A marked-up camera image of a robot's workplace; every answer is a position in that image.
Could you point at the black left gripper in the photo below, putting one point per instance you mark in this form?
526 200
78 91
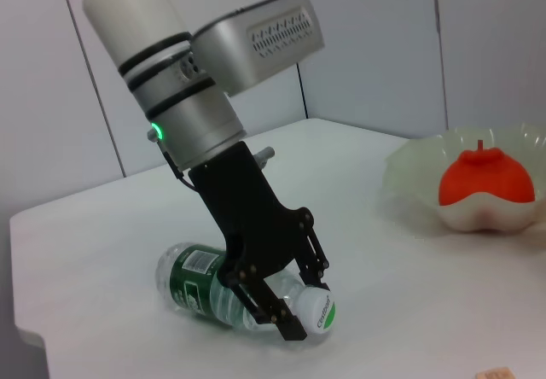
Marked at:
251 221

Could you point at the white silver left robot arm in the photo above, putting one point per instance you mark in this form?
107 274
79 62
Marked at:
136 25

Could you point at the pale green wavy fruit plate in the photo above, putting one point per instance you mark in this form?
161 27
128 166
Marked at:
418 170

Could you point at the orange toy fruit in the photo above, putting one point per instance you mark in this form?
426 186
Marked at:
486 178

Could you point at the beige eraser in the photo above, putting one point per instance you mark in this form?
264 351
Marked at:
495 374

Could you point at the clear green-label water bottle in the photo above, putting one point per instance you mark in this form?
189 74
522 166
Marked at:
192 276

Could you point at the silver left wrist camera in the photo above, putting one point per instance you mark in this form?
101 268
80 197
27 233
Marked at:
239 50

